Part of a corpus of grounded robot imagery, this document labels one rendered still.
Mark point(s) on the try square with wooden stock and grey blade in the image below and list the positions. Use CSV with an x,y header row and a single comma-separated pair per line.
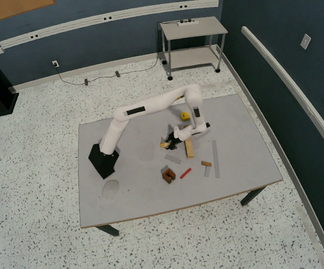
x,y
208,166

